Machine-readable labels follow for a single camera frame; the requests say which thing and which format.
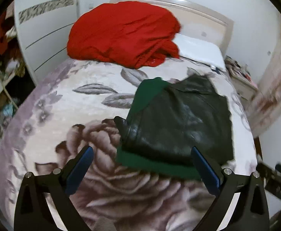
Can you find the black leather jacket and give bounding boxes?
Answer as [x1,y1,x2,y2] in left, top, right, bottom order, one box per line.
[113,74,235,167]

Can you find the green striped jacket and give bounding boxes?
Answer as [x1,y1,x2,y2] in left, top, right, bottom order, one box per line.
[114,77,201,180]

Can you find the floral plush bed blanket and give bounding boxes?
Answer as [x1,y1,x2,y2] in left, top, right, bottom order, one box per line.
[0,58,257,230]

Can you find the pink floral curtain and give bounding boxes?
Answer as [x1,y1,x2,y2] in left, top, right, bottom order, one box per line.
[246,35,281,138]

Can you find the white bedside nightstand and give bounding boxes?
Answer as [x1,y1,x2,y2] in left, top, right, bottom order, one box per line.
[225,56,258,107]

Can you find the white pillow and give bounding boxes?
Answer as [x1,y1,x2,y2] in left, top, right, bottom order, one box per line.
[172,33,226,72]

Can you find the white sliding wardrobe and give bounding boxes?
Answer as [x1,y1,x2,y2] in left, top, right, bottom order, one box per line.
[14,0,78,85]

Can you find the beige bed headboard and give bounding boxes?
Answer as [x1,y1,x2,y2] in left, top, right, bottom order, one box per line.
[110,0,234,56]

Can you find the red quilt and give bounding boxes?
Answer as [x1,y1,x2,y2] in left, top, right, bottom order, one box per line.
[67,1,181,69]

